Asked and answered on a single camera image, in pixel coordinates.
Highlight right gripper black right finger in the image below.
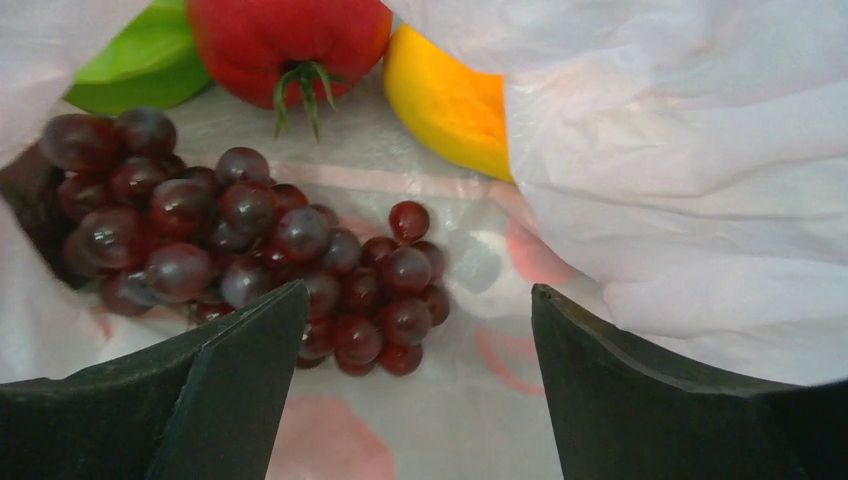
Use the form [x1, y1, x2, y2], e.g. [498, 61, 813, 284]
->
[532, 284, 847, 479]

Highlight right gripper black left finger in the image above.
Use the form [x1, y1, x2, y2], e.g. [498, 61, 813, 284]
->
[1, 282, 310, 479]

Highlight pink plastic bag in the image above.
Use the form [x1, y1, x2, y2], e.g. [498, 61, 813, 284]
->
[1, 1, 847, 479]

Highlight dark red fake grapes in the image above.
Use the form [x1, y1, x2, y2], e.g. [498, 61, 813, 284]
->
[37, 108, 450, 376]

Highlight orange yellow fake mango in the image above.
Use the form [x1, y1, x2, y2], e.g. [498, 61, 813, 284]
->
[382, 24, 513, 182]

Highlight green fake pepper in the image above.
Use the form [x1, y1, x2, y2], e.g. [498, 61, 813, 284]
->
[64, 1, 211, 114]

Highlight red fake tomato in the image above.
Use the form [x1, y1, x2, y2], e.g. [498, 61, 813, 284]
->
[185, 0, 394, 136]

